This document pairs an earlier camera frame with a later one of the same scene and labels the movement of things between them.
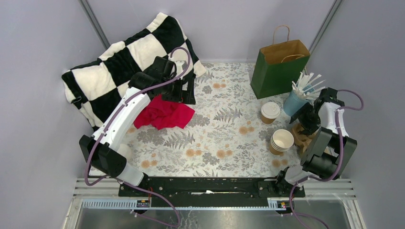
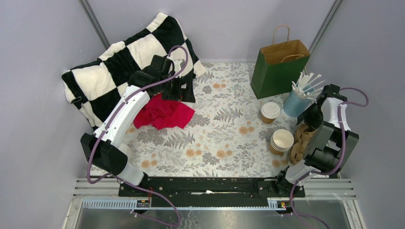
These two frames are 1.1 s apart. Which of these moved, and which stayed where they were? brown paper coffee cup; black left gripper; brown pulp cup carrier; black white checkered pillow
Moved: brown pulp cup carrier
Stayed: black white checkered pillow; black left gripper; brown paper coffee cup
